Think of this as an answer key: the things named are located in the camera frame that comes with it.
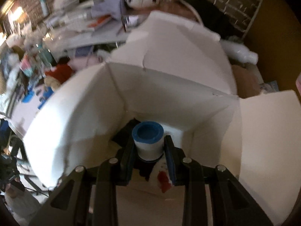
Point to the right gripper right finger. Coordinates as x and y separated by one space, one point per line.
184 171

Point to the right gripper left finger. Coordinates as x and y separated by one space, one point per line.
114 172

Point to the white roll blue cap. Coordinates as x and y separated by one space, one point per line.
148 137

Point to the pink cartoon box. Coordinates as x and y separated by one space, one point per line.
173 71

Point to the Paddington bear plush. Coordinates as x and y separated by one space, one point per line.
55 78

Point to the pink chiikawa desk mat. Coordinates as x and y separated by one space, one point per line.
23 114

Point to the blue luggage tag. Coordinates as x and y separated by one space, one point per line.
28 97

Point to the clear water bottle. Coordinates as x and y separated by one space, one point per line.
45 55

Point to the pink snack packet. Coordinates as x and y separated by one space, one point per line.
28 65

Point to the stack of books and papers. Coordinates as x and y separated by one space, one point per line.
71 24

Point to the purple cloth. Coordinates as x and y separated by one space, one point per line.
115 8

